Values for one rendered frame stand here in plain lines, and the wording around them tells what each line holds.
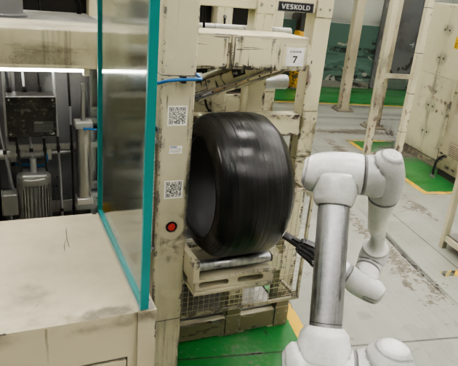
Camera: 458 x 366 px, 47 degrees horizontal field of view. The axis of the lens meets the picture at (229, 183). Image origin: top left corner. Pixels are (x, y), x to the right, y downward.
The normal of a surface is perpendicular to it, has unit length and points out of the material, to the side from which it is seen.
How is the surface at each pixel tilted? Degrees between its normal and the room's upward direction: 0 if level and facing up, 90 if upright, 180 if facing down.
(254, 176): 62
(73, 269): 0
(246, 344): 0
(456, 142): 90
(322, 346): 56
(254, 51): 90
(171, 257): 90
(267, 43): 90
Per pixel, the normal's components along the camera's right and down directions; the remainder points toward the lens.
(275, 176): 0.39, -0.08
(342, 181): -0.02, -0.07
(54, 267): 0.09, -0.93
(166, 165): 0.39, 0.36
